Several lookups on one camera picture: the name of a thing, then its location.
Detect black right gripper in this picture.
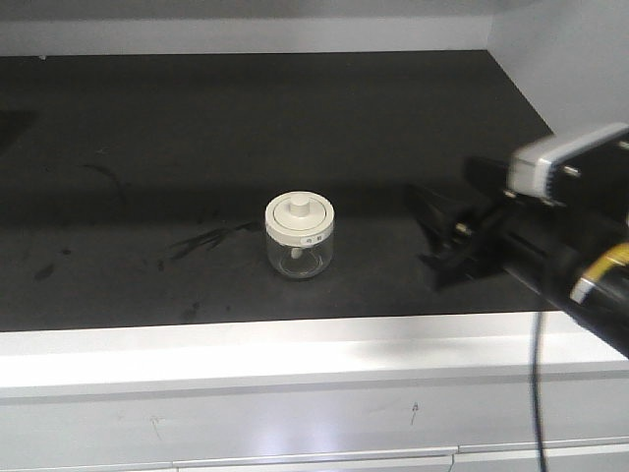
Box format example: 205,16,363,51
403,154,628,295

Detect glass jar with white lid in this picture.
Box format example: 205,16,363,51
264,191,335,280

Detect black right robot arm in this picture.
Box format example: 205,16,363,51
404,156,628,355

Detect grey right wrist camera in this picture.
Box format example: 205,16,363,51
506,122,628,203

